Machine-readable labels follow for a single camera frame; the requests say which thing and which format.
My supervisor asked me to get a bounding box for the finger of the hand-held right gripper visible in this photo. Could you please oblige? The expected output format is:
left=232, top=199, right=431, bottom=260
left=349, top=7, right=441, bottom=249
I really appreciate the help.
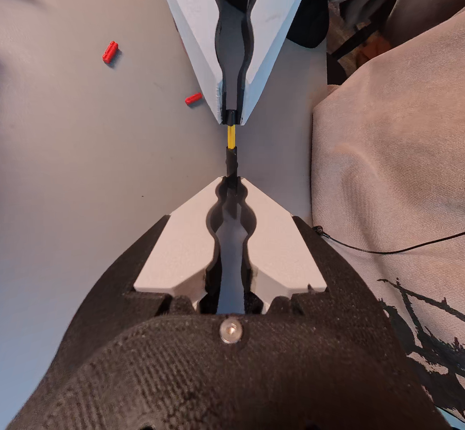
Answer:
left=238, top=0, right=306, bottom=126
left=159, top=0, right=226, bottom=125

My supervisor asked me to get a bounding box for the black lego cylinder piece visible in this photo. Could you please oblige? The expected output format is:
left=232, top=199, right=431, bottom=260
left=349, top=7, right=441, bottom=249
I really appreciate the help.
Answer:
left=223, top=147, right=242, bottom=220

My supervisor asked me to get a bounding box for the thin black earbud cable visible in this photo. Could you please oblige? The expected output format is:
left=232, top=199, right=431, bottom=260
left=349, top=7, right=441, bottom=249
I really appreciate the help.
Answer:
left=323, top=232, right=465, bottom=255

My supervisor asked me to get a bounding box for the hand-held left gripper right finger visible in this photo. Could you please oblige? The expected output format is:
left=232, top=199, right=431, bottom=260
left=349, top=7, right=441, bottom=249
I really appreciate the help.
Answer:
left=238, top=178, right=327, bottom=313

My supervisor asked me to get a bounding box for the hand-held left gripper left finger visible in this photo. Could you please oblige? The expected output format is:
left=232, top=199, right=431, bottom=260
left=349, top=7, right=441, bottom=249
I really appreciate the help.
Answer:
left=134, top=177, right=227, bottom=311

